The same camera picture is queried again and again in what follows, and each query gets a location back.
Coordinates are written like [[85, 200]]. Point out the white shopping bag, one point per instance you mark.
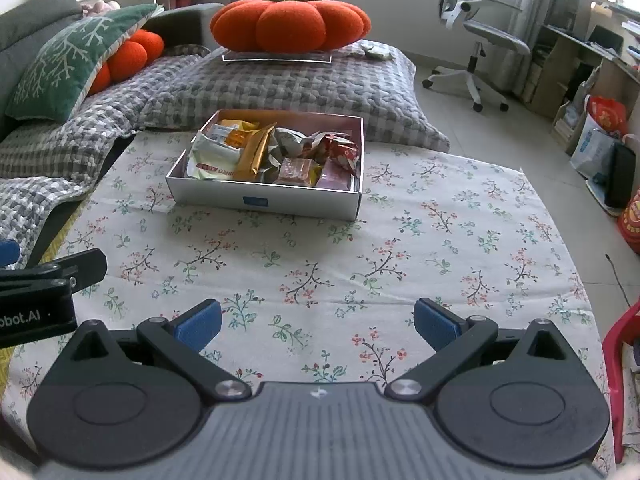
[[592, 150]]

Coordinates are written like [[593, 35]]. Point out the white office chair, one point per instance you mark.
[[495, 35]]

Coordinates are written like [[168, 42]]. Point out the small orange pumpkin cushion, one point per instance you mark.
[[135, 55]]

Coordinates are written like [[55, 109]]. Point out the white and orange snack packet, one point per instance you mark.
[[217, 134]]

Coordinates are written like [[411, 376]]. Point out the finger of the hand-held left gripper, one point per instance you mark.
[[80, 267], [7, 252]]

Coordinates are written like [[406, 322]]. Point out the cream white snack packet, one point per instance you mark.
[[210, 160]]

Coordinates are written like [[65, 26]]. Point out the brown square snack packet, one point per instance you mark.
[[296, 170]]

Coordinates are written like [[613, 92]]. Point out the large orange pumpkin cushion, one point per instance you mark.
[[290, 25]]

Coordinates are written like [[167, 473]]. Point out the golden long snack packet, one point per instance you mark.
[[250, 152]]

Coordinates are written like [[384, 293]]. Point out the red plastic stool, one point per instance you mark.
[[612, 360]]

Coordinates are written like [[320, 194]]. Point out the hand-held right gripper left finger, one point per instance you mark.
[[200, 325]]

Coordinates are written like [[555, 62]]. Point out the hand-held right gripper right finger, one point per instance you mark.
[[437, 325]]

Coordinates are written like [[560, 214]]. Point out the black flat case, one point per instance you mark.
[[620, 175]]

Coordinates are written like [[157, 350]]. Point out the pink plush toy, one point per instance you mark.
[[100, 7]]

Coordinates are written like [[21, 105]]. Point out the red and yellow bag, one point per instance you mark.
[[631, 220]]

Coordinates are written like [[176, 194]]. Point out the white box with pink lining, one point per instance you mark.
[[300, 205]]

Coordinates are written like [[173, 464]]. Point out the yellow-green mat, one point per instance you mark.
[[7, 370]]

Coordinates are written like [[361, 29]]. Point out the red plastic bag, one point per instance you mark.
[[607, 115]]

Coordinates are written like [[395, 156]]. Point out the pink snack packet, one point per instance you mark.
[[336, 179]]

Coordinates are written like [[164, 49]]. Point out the green pillow with branch print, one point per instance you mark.
[[65, 65]]

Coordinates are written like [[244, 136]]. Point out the white printed snack packet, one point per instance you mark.
[[292, 141]]

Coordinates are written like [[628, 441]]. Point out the grey-green sofa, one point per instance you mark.
[[30, 25]]

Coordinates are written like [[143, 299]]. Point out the small crumpled packet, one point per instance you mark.
[[376, 51]]

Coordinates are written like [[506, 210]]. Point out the grey checked blanket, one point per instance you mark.
[[300, 90]]

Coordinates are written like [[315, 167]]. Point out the clear plastic tray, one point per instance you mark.
[[280, 58]]

